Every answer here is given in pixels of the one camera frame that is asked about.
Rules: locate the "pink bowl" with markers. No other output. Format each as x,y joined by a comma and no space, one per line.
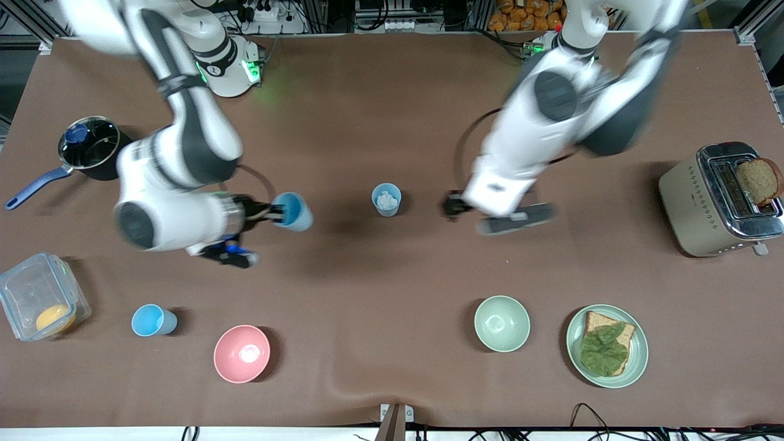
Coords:
241,354

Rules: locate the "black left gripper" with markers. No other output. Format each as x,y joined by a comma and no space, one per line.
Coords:
454,205

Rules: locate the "crumpled white tissue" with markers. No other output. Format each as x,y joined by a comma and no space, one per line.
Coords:
385,198

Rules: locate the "brown bread slice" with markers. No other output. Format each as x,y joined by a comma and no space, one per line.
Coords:
623,334

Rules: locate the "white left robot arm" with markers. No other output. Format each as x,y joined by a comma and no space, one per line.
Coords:
527,135

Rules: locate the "clear plastic container green clips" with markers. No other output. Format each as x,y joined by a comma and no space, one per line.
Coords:
37,294

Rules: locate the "pale green bowl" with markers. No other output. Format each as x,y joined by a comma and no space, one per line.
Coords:
501,323

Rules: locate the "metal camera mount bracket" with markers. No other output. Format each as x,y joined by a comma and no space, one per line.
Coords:
395,422

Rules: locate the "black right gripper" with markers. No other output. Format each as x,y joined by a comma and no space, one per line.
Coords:
252,208

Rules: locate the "beige chrome toaster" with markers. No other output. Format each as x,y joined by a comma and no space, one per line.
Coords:
692,205

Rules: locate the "light blue cup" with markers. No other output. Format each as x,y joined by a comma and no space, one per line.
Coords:
150,320
295,212

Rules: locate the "small white power strip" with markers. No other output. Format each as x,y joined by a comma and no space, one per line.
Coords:
399,26

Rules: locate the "small blue object in saucepan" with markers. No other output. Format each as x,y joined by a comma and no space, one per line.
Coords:
76,133

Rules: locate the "brown toast slice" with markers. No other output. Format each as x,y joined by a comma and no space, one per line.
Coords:
759,180

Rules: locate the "blue cup with white tissue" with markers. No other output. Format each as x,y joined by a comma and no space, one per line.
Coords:
386,201

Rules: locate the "green lettuce leaf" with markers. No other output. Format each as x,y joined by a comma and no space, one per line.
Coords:
603,350

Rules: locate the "pale green plate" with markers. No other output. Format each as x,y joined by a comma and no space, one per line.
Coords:
637,355

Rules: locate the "bag of orange snacks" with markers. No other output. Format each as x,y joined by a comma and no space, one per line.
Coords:
527,15

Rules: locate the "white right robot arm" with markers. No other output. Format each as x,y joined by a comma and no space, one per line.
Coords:
184,141

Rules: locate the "orange food piece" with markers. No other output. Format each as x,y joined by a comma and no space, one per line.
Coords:
54,318

